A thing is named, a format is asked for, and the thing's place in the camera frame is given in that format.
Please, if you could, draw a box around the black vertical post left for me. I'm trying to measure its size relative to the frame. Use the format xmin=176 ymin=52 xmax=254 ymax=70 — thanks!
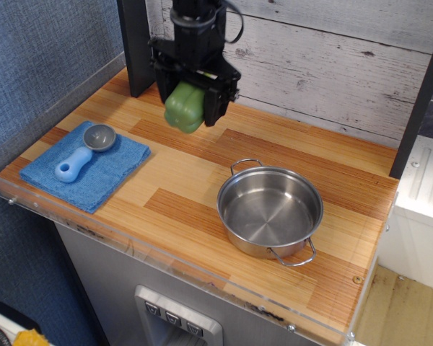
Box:
xmin=117 ymin=0 xmax=155 ymax=97

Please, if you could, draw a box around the black vertical post right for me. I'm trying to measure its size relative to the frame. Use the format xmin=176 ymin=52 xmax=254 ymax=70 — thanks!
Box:
xmin=389 ymin=53 xmax=433 ymax=179

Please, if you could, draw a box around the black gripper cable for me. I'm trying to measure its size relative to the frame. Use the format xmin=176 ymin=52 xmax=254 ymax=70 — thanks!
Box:
xmin=216 ymin=0 xmax=245 ymax=45

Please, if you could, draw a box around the silver dispenser panel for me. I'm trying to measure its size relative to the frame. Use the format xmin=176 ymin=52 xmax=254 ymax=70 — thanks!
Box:
xmin=134 ymin=285 xmax=224 ymax=345

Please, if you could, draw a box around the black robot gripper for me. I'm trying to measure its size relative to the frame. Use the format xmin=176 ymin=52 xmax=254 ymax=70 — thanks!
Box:
xmin=149 ymin=1 xmax=241 ymax=127

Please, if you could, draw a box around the blue folded cloth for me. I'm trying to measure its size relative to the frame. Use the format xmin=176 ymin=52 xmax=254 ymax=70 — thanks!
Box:
xmin=19 ymin=121 xmax=151 ymax=213

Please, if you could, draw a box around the green bell pepper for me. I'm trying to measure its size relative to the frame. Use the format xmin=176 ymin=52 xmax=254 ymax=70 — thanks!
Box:
xmin=165 ymin=81 xmax=205 ymax=134

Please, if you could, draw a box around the white ribbed appliance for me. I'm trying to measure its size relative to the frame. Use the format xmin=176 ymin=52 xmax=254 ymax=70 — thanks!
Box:
xmin=377 ymin=136 xmax=433 ymax=288

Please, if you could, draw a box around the blue grey measuring scoop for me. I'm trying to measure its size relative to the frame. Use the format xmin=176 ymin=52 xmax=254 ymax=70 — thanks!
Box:
xmin=55 ymin=124 xmax=117 ymax=183

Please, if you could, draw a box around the black vertical post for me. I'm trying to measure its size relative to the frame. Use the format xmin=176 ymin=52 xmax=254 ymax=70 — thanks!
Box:
xmin=389 ymin=53 xmax=433 ymax=179
xmin=117 ymin=0 xmax=155 ymax=97

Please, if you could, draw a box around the yellow object bottom left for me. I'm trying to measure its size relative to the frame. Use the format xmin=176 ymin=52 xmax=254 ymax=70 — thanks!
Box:
xmin=12 ymin=329 xmax=51 ymax=346

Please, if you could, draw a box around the clear acrylic table guard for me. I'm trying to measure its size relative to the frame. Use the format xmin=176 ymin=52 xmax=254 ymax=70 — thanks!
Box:
xmin=0 ymin=168 xmax=397 ymax=345

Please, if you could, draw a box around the stainless steel pot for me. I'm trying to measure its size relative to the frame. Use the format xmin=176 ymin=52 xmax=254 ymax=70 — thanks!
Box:
xmin=216 ymin=159 xmax=324 ymax=267

